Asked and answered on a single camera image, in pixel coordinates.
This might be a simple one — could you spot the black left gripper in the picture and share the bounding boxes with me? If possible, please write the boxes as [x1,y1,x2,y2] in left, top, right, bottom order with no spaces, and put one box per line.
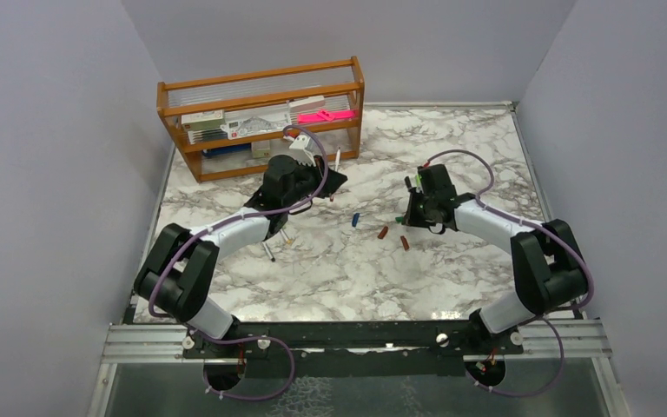
[282,154,347,209]

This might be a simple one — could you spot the white pen red cap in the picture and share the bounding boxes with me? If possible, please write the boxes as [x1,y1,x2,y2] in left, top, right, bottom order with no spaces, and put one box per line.
[329,147,341,202]

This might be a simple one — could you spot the light green pen cap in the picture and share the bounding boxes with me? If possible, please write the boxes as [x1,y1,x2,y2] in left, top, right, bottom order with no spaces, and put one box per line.
[414,175,423,193]

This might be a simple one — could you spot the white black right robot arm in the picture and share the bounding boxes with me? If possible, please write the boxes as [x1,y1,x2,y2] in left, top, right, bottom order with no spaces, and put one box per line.
[402,164,591,354]

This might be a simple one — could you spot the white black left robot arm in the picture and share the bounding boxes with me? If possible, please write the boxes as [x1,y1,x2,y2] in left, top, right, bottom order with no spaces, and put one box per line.
[134,155,347,357]

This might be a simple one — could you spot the red brown pen cap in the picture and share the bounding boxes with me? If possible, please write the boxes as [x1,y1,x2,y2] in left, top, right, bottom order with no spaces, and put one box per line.
[400,235,410,251]

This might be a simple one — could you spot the red pen cap loose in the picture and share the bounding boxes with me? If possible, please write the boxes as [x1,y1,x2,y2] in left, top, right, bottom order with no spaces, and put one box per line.
[377,226,389,240]

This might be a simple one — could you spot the white pen yellow end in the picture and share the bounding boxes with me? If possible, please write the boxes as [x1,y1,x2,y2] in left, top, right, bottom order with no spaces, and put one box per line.
[280,229,294,245]

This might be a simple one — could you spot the white pen left side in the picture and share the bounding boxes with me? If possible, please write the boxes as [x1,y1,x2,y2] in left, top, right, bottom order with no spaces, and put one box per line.
[261,242,276,262]

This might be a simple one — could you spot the pink plastic clip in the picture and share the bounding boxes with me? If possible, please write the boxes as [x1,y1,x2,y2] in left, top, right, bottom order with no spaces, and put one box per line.
[297,109,357,124]

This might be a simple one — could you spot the small white box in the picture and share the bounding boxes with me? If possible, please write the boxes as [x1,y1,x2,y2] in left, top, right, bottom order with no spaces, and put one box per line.
[251,140,272,159]

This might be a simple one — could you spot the pink white eraser box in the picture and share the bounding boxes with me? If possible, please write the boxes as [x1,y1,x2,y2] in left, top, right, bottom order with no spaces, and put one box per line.
[287,96,326,113]

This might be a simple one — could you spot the blue box on shelf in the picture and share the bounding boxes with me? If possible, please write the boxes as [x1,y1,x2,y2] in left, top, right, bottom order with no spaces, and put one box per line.
[201,143,252,158]

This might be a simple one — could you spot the white protractor ruler pack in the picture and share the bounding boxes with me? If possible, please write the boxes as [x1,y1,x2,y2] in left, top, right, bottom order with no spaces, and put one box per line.
[220,112,291,140]

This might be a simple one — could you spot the wooden shelf rack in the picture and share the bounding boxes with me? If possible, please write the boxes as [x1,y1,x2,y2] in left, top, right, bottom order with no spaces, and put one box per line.
[156,56,365,182]

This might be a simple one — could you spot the white green box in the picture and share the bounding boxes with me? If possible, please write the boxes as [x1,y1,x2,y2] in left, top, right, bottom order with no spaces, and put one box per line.
[180,109,225,131]

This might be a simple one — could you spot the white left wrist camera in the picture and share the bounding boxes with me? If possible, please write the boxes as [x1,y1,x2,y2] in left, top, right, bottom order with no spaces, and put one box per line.
[288,136,317,167]

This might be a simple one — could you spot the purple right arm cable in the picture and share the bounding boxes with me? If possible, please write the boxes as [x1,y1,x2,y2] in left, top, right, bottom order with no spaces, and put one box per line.
[422,149,596,398]

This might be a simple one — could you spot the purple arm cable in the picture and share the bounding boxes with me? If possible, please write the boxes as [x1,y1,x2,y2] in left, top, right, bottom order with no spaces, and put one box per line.
[422,149,596,398]
[148,125,331,402]

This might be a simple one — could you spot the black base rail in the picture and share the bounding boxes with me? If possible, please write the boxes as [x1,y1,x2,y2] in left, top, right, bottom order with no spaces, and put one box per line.
[182,320,524,387]

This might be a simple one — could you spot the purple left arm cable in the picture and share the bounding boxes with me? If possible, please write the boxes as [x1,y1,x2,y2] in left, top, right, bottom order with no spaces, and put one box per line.
[148,125,331,402]

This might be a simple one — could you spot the aluminium frame rail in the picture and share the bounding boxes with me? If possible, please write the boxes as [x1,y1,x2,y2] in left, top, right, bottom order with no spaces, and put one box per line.
[518,319,613,359]

